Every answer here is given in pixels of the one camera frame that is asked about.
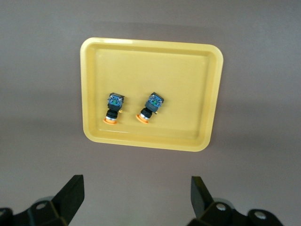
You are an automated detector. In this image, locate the yellow push button blue block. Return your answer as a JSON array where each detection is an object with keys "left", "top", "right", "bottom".
[
  {"left": 135, "top": 91, "right": 166, "bottom": 124},
  {"left": 102, "top": 92, "right": 125, "bottom": 125}
]

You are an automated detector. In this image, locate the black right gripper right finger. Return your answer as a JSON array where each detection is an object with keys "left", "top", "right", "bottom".
[{"left": 188, "top": 176, "right": 286, "bottom": 226}]

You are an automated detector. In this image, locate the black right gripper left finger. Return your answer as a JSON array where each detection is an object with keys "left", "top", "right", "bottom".
[{"left": 0, "top": 174, "right": 85, "bottom": 226}]

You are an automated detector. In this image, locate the yellow plastic tray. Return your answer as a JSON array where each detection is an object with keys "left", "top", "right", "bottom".
[{"left": 79, "top": 37, "right": 224, "bottom": 153}]

